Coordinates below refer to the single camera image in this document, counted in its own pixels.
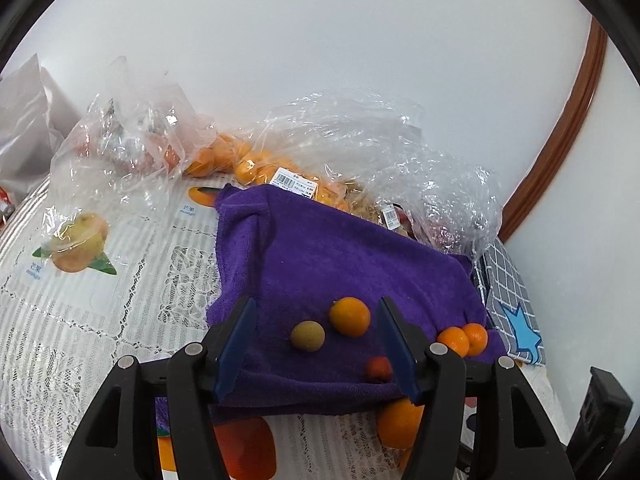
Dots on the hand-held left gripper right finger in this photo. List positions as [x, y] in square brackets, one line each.
[402, 355]

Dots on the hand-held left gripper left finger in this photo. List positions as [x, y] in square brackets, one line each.
[235, 350]

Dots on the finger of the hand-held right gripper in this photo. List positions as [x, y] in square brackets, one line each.
[600, 410]

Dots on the small red tomato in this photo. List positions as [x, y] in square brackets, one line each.
[379, 369]

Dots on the small mandarin orange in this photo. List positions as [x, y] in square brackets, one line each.
[477, 337]
[452, 342]

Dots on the large mandarin orange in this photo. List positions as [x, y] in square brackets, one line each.
[350, 316]
[397, 425]

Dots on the small green round fruit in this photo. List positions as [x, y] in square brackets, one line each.
[307, 336]

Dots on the purple towel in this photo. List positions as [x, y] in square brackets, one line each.
[325, 260]

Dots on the fruit-print lace tablecloth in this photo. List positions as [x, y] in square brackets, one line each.
[150, 300]

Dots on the grey plaid cushion blue star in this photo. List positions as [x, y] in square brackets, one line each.
[505, 290]

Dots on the clear bag of dark fruit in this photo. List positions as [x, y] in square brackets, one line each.
[450, 190]

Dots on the clear bag of oranges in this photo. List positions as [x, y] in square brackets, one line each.
[325, 130]

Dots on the clear bag of tomatoes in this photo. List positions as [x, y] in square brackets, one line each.
[130, 125]

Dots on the white plastic bag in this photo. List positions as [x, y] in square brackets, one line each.
[25, 125]

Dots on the brown wooden door frame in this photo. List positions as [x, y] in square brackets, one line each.
[575, 110]

